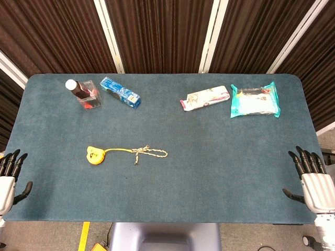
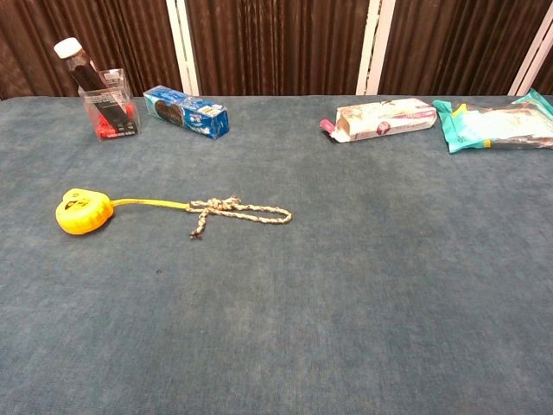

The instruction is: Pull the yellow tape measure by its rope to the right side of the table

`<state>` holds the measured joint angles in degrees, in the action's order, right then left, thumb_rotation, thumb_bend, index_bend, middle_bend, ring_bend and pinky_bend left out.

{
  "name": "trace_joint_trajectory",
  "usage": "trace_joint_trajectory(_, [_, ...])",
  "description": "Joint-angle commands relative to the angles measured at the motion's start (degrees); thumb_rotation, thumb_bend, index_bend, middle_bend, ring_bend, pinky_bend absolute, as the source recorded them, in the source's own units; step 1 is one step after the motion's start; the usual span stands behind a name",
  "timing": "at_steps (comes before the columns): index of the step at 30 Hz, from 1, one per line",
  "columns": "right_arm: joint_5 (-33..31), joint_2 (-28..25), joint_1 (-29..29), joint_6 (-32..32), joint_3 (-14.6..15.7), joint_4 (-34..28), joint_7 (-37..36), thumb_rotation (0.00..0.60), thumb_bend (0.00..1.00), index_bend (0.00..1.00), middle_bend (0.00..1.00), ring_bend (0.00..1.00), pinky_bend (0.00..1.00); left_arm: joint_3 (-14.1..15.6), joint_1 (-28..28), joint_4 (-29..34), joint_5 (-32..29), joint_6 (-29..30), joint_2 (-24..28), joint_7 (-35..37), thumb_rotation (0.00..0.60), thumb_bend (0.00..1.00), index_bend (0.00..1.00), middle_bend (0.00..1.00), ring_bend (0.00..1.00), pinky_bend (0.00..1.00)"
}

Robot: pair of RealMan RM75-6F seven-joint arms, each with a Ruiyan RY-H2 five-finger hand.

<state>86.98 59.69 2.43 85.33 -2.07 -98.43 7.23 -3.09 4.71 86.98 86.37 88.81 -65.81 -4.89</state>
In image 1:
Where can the blue felt table cover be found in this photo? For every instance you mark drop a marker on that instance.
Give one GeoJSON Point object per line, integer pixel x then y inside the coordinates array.
{"type": "Point", "coordinates": [183, 183]}

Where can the clear bottle white cap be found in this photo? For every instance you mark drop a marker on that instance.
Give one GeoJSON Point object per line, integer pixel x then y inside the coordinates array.
{"type": "Point", "coordinates": [91, 100]}

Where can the yellow toy with rope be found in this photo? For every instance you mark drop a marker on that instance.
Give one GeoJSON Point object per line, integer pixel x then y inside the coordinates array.
{"type": "Point", "coordinates": [95, 155]}

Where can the black caster wheel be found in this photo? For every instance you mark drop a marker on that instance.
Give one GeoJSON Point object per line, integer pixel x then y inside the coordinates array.
{"type": "Point", "coordinates": [308, 241]}

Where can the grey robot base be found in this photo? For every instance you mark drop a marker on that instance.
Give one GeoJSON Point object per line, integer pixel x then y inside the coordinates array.
{"type": "Point", "coordinates": [165, 235]}

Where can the white floral toothbrush pack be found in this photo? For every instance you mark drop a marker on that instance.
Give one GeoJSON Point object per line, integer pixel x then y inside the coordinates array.
{"type": "Point", "coordinates": [204, 98]}

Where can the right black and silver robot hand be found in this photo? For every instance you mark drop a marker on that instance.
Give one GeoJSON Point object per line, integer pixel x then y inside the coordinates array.
{"type": "Point", "coordinates": [318, 191]}

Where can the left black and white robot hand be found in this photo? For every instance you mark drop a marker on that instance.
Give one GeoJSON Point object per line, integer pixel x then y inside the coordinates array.
{"type": "Point", "coordinates": [6, 191]}

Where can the brown pleated partition panel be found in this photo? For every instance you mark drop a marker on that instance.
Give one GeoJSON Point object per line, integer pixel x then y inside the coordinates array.
{"type": "Point", "coordinates": [162, 34]}
{"type": "Point", "coordinates": [261, 31]}
{"type": "Point", "coordinates": [8, 104]}
{"type": "Point", "coordinates": [52, 31]}
{"type": "Point", "coordinates": [322, 78]}

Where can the dark bottle with white cap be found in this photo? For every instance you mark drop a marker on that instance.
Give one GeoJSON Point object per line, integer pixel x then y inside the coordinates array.
{"type": "Point", "coordinates": [74, 87]}

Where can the teal wet wipes pack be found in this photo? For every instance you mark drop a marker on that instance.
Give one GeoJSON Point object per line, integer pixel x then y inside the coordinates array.
{"type": "Point", "coordinates": [254, 102]}

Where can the blue toothpaste box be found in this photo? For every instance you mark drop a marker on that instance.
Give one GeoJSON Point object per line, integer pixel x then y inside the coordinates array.
{"type": "Point", "coordinates": [120, 92]}

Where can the black equipment frame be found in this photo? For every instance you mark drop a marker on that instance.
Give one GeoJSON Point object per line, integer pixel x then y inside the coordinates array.
{"type": "Point", "coordinates": [330, 154]}

